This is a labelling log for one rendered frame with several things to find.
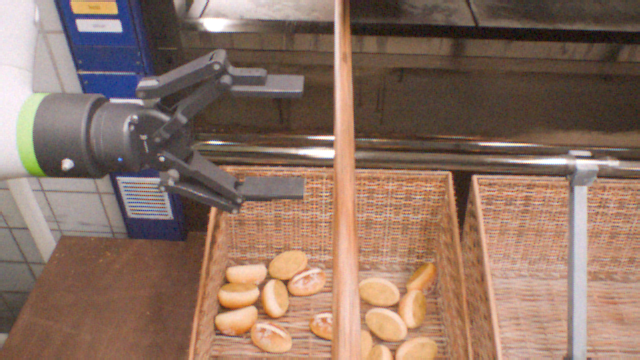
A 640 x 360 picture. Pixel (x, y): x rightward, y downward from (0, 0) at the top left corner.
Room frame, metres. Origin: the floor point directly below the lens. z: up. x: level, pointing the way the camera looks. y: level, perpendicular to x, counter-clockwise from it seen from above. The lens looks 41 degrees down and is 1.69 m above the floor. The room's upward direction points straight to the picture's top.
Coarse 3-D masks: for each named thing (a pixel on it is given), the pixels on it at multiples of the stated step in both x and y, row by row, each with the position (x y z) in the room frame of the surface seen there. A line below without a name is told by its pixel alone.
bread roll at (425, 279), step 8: (424, 264) 0.88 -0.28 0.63; (432, 264) 0.87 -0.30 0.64; (416, 272) 0.86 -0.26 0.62; (424, 272) 0.84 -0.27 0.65; (432, 272) 0.84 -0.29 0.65; (408, 280) 0.84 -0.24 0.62; (416, 280) 0.82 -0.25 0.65; (424, 280) 0.82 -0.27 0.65; (432, 280) 0.82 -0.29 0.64; (408, 288) 0.81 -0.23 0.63; (416, 288) 0.80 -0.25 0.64; (424, 288) 0.80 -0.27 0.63; (432, 288) 0.81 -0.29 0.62
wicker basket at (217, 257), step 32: (384, 192) 0.96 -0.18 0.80; (448, 192) 0.93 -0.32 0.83; (224, 224) 0.95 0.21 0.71; (256, 224) 0.95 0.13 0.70; (288, 224) 0.95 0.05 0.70; (320, 224) 0.94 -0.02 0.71; (384, 224) 0.94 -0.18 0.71; (416, 224) 0.94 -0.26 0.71; (448, 224) 0.87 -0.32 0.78; (224, 256) 0.90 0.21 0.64; (256, 256) 0.92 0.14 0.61; (320, 256) 0.92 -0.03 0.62; (384, 256) 0.91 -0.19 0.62; (416, 256) 0.91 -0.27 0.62; (448, 256) 0.82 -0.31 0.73; (448, 288) 0.76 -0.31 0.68; (256, 320) 0.75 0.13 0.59; (288, 320) 0.74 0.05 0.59; (448, 320) 0.71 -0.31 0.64; (192, 352) 0.57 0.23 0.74; (224, 352) 0.66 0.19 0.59; (256, 352) 0.66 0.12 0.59; (288, 352) 0.66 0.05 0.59; (320, 352) 0.66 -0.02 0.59; (448, 352) 0.66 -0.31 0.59
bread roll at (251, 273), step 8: (248, 264) 0.86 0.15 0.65; (256, 264) 0.86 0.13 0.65; (232, 272) 0.84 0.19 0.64; (240, 272) 0.84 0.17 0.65; (248, 272) 0.84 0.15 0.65; (256, 272) 0.84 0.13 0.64; (264, 272) 0.85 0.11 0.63; (232, 280) 0.83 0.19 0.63; (240, 280) 0.83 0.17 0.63; (248, 280) 0.83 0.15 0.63; (256, 280) 0.83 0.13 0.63
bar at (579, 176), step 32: (224, 160) 0.65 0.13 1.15; (256, 160) 0.65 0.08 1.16; (288, 160) 0.64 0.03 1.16; (320, 160) 0.64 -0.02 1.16; (384, 160) 0.64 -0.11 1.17; (416, 160) 0.63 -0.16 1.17; (448, 160) 0.63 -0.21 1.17; (480, 160) 0.63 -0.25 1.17; (512, 160) 0.63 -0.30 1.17; (544, 160) 0.63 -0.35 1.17; (576, 160) 0.63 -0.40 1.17; (608, 160) 0.63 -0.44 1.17; (576, 192) 0.60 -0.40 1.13; (576, 224) 0.57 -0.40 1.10; (576, 256) 0.53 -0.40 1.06; (576, 288) 0.50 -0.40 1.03; (576, 320) 0.47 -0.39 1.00; (576, 352) 0.43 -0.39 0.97
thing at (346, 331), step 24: (336, 0) 1.12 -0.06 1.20; (336, 24) 1.01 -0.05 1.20; (336, 48) 0.91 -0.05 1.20; (336, 72) 0.83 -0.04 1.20; (336, 96) 0.75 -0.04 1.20; (336, 120) 0.69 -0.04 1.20; (336, 144) 0.63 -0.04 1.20; (336, 168) 0.58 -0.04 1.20; (336, 192) 0.53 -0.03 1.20; (336, 216) 0.48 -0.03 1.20; (336, 240) 0.44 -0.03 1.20; (336, 264) 0.41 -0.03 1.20; (336, 288) 0.37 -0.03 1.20; (336, 312) 0.34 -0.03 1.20; (336, 336) 0.31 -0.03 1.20; (360, 336) 0.32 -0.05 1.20
